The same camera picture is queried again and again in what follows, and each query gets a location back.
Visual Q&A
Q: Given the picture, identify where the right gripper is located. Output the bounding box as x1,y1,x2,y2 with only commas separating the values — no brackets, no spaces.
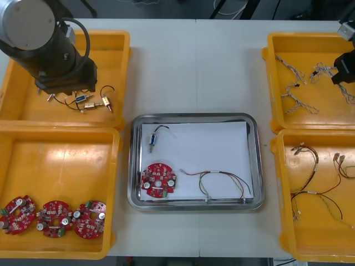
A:
331,50,355,85

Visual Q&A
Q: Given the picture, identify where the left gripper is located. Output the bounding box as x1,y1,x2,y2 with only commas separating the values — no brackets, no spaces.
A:
34,59,98,95

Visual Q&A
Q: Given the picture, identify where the blue label metal solenoid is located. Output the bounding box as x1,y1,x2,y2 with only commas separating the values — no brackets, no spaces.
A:
148,124,170,154
64,93,94,105

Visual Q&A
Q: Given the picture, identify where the steel tray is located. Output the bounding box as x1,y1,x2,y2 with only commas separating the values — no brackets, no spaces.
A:
127,112,264,212

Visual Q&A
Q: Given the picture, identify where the round red circuit board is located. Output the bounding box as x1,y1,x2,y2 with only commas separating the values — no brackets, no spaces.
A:
35,201,74,238
72,199,108,239
140,162,178,199
0,195,37,236

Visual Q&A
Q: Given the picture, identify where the red black green-yellow harness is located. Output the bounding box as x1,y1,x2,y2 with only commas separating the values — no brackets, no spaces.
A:
290,181,355,229
179,167,252,204

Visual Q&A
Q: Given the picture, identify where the pile of metal solenoids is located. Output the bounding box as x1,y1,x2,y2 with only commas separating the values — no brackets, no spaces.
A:
47,85,116,114

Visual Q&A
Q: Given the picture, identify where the yellow-orange plastic bin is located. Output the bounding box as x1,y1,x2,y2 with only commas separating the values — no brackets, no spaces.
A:
0,126,124,260
270,129,355,262
0,29,133,131
261,32,355,131

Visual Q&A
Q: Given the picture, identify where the black chair base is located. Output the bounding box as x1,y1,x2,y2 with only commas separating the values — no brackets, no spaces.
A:
79,0,98,18

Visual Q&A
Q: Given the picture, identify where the black stand leg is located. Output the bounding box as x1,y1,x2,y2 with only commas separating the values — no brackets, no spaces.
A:
208,0,227,20

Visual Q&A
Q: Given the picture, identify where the white paper sheet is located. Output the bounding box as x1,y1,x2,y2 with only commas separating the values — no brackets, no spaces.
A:
140,120,255,202

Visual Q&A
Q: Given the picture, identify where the red green-yellow wire harness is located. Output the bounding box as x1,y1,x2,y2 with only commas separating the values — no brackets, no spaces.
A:
333,153,355,180

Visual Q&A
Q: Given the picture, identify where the white floor cable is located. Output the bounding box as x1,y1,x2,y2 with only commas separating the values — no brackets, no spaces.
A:
214,0,247,17

